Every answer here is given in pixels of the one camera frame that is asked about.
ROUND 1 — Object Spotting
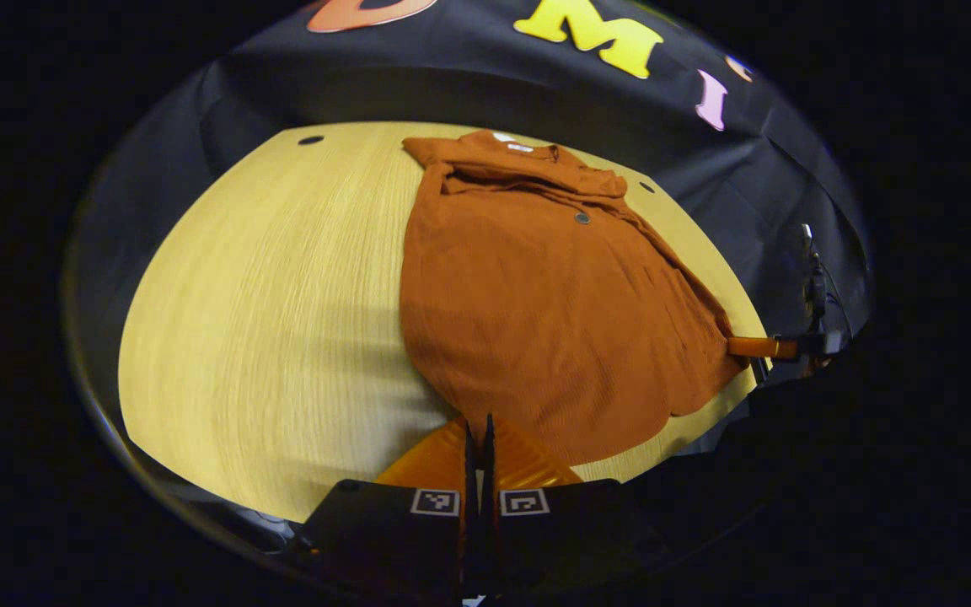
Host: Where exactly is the rust orange knit shirt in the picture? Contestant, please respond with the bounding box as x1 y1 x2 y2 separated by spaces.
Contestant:
399 128 749 467

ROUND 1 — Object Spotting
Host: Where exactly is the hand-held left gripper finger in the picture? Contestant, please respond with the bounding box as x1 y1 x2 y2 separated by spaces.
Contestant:
295 418 479 604
482 413 673 604

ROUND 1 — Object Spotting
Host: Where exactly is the black backdrop cloth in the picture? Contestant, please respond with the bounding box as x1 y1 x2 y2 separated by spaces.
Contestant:
64 0 874 549

